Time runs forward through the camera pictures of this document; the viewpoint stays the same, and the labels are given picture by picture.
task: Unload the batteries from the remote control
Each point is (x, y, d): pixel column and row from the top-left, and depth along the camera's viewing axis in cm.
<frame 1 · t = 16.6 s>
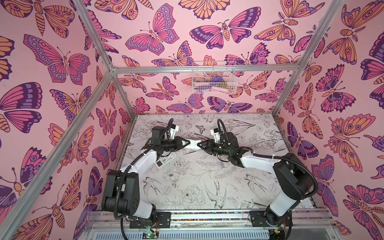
left hand: (190, 141, 83), fingers closed
right hand: (198, 144, 82), fingers open
white remote control green sticker: (193, 144, 85), point 17 cm above the table

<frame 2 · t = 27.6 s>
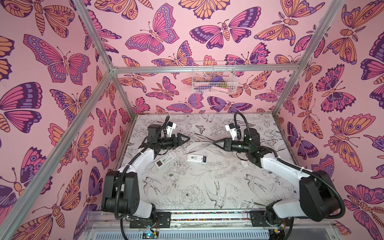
left hand: (187, 139, 82), fingers open
right hand: (214, 142, 77), fingers closed
white remote control green sticker: (197, 158, 97), point 2 cm above the table

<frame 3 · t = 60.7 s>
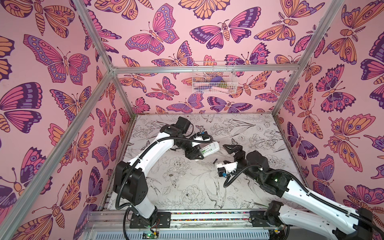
left hand: (201, 151, 78), fingers open
right hand: (228, 146, 71), fingers open
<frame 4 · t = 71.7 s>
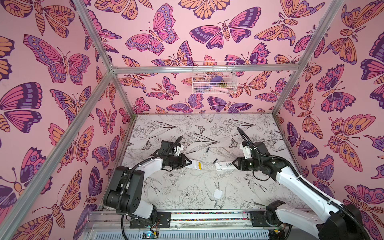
left hand: (191, 161, 87), fingers closed
right hand: (236, 160, 81), fingers open
